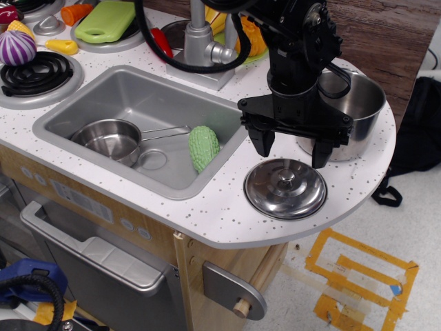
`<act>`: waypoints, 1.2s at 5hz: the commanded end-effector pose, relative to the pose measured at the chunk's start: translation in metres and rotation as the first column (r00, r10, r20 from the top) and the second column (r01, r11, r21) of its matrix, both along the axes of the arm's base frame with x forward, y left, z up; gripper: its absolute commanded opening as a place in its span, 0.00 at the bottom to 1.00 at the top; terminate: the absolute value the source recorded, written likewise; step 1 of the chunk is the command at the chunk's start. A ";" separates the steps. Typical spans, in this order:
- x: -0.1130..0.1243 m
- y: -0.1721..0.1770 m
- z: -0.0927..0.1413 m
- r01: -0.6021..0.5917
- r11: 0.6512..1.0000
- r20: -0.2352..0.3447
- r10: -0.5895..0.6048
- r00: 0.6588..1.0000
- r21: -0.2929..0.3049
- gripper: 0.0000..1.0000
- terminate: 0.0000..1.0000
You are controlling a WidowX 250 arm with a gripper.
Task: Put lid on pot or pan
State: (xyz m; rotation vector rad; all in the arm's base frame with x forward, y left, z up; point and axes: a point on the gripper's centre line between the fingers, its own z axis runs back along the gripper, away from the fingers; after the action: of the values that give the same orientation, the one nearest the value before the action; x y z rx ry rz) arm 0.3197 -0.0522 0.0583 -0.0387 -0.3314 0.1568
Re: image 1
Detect black backpack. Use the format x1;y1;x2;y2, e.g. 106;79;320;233
372;77;440;208

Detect grey toy oven door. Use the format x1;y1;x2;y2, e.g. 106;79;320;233
21;201;187;330

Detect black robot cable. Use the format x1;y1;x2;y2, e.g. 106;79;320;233
134;0;256;74

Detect large steel pot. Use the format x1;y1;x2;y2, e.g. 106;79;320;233
296;68;387;162

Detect black coil stove burner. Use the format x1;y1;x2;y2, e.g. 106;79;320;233
1;51;74;97

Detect round steel pot lid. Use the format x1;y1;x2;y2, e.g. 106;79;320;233
243;159;327;221

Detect red toy chili pepper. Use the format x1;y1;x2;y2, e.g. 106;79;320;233
150;28;174;58

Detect yellow toy corn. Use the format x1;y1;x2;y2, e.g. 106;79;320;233
7;20;35;40

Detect wooden toy kitchen cabinet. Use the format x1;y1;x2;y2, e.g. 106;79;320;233
1;147;287;330

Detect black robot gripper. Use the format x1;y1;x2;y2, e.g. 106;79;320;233
237;90;353;168

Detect yellow toy pear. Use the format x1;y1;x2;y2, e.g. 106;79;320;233
45;39;79;55

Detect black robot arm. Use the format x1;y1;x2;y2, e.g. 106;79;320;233
206;1;353;168

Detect small steel saucepan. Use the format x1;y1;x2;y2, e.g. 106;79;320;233
70;119;191;167

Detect yellow orange toy vegetable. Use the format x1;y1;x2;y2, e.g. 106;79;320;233
240;16;267;57

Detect blue clamp with black cable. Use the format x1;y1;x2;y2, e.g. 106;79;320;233
1;258;68;330

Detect grey hinge plate with peg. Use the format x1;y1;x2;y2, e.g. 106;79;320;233
203;261;267;321

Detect grey stove knob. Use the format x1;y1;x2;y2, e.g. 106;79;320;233
33;15;65;37

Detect grey toy sink basin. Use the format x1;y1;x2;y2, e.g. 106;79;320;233
32;66;247;200

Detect green toy cutting board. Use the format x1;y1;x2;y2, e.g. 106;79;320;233
74;1;136;44

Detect orange toy carrot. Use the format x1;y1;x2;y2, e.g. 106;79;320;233
60;3;94;26

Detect purple striped toy onion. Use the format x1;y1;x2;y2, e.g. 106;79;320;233
1;30;37;66

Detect grey toy faucet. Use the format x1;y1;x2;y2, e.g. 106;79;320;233
166;1;238;90

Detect green toy bitter melon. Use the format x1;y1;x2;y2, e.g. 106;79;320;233
188;126;220;173

